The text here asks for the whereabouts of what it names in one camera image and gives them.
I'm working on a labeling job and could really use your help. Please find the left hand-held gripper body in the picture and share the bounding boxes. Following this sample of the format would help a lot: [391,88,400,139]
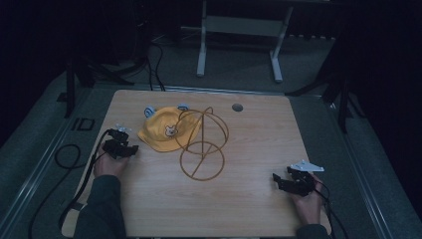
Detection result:
[102,123,133,159]

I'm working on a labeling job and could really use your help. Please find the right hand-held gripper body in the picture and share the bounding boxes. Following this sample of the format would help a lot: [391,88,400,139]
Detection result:
[286,159,325,197]

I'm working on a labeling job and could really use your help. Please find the yellow hat with blue ears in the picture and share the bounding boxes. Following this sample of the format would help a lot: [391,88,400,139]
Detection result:
[136,103,204,153]

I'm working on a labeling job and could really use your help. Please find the brown wire hat stand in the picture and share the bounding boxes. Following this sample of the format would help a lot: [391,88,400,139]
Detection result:
[173,106,230,182]

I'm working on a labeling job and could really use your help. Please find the person's left hand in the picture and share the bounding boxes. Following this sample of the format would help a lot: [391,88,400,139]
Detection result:
[93,152,129,180]

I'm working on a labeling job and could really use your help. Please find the person's right hand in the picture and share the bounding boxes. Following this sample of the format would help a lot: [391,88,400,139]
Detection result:
[290,173,324,227]

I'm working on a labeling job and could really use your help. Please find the black tripod stand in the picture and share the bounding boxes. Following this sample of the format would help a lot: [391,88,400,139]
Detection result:
[57,49,149,120]
[285,19,366,134]

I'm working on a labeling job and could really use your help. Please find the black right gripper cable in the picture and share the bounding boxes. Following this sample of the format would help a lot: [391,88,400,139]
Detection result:
[312,178,350,239]

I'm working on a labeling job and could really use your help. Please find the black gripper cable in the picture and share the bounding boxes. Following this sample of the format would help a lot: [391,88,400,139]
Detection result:
[312,178,350,239]
[58,128,112,233]

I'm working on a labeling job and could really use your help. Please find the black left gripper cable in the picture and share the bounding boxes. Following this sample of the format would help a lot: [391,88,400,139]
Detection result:
[58,128,112,233]

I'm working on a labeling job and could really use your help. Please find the black looped floor cable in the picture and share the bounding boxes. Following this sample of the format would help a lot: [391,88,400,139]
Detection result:
[28,143,83,239]

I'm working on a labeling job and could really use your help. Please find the black hanging cables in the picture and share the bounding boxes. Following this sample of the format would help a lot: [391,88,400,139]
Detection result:
[145,36,167,93]

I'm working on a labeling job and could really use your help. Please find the white metal stand frame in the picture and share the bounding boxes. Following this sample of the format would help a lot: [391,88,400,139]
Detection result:
[195,0,296,84]

